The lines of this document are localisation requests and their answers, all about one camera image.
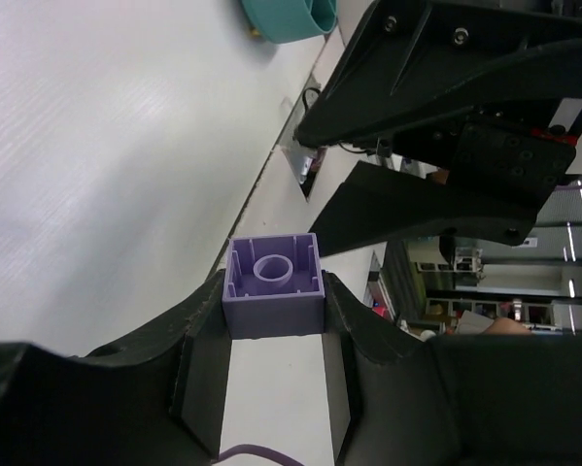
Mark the purple lego brick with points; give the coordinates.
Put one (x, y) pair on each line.
(273, 287)

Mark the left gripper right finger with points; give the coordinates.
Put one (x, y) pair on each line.
(450, 400)

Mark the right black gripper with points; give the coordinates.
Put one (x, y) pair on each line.
(470, 90)

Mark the teal divided round container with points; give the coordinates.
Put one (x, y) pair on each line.
(287, 21)

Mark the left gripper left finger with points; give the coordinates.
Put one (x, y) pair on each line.
(152, 397)

